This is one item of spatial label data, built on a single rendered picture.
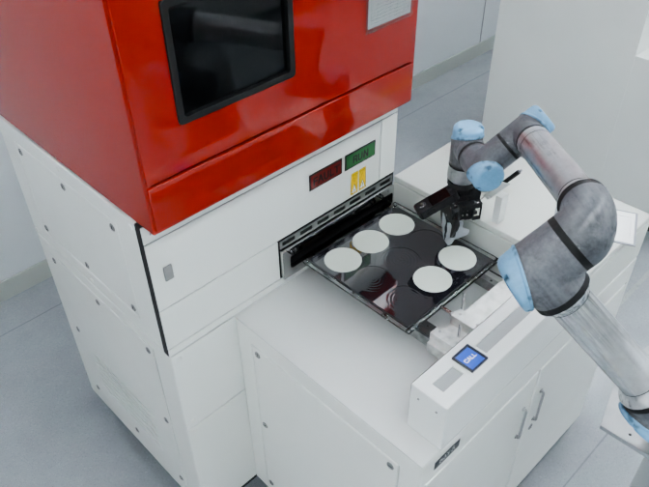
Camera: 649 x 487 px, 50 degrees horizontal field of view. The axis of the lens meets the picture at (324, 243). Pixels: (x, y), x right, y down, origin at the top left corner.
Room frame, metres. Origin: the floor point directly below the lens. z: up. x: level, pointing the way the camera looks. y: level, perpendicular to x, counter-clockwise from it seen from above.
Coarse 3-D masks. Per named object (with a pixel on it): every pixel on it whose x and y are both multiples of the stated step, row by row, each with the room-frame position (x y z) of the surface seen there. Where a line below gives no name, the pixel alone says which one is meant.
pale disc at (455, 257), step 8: (448, 248) 1.42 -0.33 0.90; (456, 248) 1.42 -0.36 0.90; (464, 248) 1.42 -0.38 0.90; (440, 256) 1.39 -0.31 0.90; (448, 256) 1.39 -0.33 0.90; (456, 256) 1.39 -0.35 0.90; (464, 256) 1.39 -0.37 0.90; (472, 256) 1.39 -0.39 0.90; (448, 264) 1.36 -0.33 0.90; (456, 264) 1.36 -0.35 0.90; (464, 264) 1.36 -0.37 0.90; (472, 264) 1.36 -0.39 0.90
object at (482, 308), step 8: (496, 288) 1.28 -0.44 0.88; (504, 288) 1.28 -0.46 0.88; (488, 296) 1.26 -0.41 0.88; (496, 296) 1.26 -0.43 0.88; (504, 296) 1.26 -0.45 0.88; (472, 304) 1.23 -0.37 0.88; (480, 304) 1.23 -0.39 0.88; (488, 304) 1.23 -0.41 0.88; (496, 304) 1.22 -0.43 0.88; (472, 312) 1.20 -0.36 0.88; (480, 312) 1.20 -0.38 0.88; (488, 312) 1.20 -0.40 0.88; (480, 320) 1.17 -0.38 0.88; (448, 328) 1.15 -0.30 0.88; (456, 328) 1.15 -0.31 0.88; (464, 336) 1.12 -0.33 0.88; (432, 344) 1.10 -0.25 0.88; (432, 352) 1.09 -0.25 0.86; (440, 352) 1.07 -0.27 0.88
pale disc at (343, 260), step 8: (336, 248) 1.43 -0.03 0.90; (344, 248) 1.43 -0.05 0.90; (328, 256) 1.40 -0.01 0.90; (336, 256) 1.40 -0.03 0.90; (344, 256) 1.40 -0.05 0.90; (352, 256) 1.40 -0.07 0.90; (360, 256) 1.39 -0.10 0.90; (328, 264) 1.37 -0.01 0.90; (336, 264) 1.36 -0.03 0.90; (344, 264) 1.36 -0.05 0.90; (352, 264) 1.36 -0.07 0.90; (360, 264) 1.36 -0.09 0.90
